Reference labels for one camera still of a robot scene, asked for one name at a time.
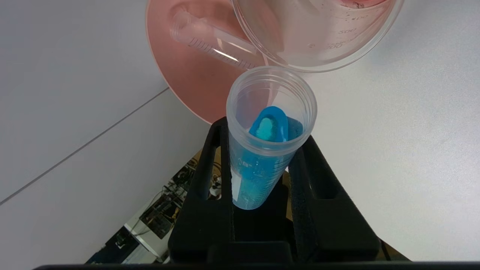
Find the test tube with blue pigment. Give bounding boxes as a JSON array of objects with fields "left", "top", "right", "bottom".
[{"left": 226, "top": 66, "right": 318, "bottom": 211}]

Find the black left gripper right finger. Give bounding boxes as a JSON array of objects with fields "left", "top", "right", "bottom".
[{"left": 288, "top": 134, "right": 381, "bottom": 263}]

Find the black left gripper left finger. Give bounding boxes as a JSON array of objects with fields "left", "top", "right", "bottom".
[{"left": 167, "top": 117, "right": 236, "bottom": 264}]

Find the test tube with red pigment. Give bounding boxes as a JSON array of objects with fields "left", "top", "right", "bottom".
[{"left": 169, "top": 9, "right": 265, "bottom": 72}]

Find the clear glass beaker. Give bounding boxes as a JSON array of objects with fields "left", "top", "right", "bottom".
[{"left": 230, "top": 0, "right": 406, "bottom": 73}]

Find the pink bowl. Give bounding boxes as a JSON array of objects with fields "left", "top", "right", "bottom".
[{"left": 145, "top": 0, "right": 271, "bottom": 125}]

